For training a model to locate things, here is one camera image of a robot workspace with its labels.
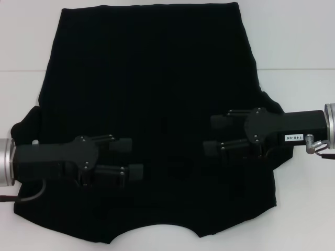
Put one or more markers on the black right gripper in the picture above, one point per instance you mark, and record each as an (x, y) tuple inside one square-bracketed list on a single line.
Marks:
[(288, 125)]

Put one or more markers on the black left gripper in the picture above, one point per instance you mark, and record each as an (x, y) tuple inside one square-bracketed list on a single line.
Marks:
[(52, 159)]

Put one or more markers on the black t-shirt with FREE print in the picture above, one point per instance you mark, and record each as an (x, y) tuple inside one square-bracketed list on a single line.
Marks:
[(157, 78)]

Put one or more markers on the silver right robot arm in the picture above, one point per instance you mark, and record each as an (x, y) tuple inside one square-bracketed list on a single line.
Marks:
[(330, 125)]

